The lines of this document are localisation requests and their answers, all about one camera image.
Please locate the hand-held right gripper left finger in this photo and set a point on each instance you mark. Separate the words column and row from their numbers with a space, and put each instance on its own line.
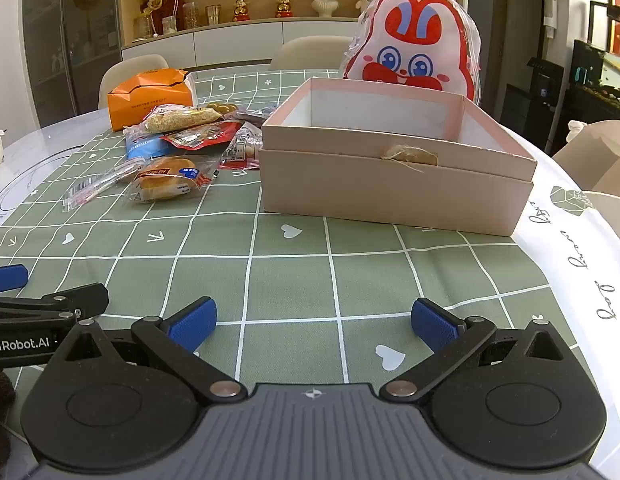
column 195, row 322

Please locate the green checked tablecloth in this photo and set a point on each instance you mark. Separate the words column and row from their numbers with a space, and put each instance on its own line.
column 290, row 270

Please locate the pink cardboard box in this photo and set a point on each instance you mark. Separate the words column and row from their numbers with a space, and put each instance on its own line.
column 389, row 195

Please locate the orange tissue pack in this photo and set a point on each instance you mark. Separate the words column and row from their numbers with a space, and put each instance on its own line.
column 145, row 92

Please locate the short glass cup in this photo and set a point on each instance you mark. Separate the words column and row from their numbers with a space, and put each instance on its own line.
column 213, row 15

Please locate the beige dining chair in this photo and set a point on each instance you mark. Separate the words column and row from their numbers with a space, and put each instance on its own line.
column 310, row 52
column 132, row 72
column 599, row 150

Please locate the blue snack packet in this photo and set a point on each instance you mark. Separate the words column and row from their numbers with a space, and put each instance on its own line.
column 145, row 147

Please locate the red bag with gold flower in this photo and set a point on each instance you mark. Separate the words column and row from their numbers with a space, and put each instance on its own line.
column 165, row 7

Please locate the black water dispenser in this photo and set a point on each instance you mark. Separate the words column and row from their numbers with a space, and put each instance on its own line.
column 532, row 100

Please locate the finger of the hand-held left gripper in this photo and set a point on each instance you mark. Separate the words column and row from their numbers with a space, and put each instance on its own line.
column 80, row 300
column 7, row 279

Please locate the clear striped packet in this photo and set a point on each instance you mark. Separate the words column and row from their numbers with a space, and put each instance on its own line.
column 105, row 180

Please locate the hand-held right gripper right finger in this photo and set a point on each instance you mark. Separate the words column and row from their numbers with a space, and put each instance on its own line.
column 432, row 322

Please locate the dark glass cabinet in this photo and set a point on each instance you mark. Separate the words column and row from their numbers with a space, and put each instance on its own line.
column 70, row 35

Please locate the tall glass cup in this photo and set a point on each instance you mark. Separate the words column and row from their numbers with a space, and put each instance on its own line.
column 190, row 16

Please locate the red snack packet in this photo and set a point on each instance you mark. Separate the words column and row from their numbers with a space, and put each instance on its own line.
column 200, row 136

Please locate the sesame bar packet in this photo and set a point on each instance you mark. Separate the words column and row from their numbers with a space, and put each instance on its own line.
column 182, row 117

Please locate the purple olive packet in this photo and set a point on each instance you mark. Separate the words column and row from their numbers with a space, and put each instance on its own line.
column 222, row 107

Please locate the white wooden sideboard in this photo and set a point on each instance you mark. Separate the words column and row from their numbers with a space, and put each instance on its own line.
column 240, row 42

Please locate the red white rabbit-shaped bag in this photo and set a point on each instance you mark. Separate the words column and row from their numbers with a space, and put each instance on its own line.
column 414, row 35

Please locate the red gold figurine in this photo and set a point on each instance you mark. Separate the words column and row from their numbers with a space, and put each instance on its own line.
column 285, row 7
column 241, row 11

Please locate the black fish tank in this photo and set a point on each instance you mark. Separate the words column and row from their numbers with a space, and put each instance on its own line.
column 597, row 70

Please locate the bread bun packet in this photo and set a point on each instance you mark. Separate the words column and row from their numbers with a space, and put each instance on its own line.
column 165, row 180

